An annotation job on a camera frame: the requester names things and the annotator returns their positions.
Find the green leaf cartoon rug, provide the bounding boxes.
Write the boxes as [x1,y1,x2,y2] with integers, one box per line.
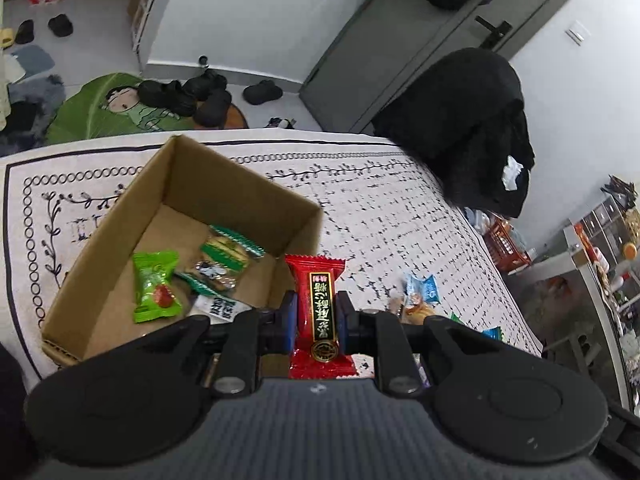
[45,71,251,146]

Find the brown cardboard box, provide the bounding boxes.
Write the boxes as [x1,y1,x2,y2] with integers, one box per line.
[41,136,323,366]

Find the light green fruit packet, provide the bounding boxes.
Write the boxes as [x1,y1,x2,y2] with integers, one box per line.
[132,250,182,324]

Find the blue plum snack packet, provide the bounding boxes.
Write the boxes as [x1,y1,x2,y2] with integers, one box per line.
[405,273,440,308]

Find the red plastic basket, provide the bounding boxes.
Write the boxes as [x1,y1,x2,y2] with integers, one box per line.
[483,217,532,274]

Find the black white sneaker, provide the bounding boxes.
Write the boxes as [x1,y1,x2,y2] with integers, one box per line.
[266,117,296,129]

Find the white desk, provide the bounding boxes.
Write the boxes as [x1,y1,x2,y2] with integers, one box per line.
[506,226,639,411]

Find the drawer organizer on desk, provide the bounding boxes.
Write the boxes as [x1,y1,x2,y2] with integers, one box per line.
[579,195,632,268]

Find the dark green snack packet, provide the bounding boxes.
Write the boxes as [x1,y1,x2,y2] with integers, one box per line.
[450,312,463,324]

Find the black clothes over chair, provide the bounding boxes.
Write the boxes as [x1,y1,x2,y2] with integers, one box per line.
[372,48,535,218]

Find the red candy bar packet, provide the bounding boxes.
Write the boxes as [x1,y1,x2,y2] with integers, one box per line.
[284,255,357,380]

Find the green milk bread packet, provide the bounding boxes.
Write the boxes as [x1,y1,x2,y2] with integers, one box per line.
[174,226,266,295]

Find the black slipper by door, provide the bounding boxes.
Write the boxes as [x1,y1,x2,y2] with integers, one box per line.
[242,79,283,106]

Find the pile of black shoes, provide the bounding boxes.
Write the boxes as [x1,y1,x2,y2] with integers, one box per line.
[138,68,232,128]

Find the long biscuit stick packet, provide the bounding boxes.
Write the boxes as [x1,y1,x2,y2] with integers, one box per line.
[388,298,436,326]

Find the grey door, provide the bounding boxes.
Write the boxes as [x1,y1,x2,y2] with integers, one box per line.
[300,0,567,133]

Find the patterned white bed blanket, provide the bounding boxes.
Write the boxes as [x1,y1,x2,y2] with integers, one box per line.
[1,130,541,386]

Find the grey fluffy rug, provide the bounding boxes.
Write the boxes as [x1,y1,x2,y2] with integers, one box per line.
[1,75,66,157]

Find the white black text packet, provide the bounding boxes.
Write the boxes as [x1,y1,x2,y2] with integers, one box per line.
[189,295,252,325]

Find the blue green snack packet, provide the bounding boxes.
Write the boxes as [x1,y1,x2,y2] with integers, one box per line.
[482,326,503,341]

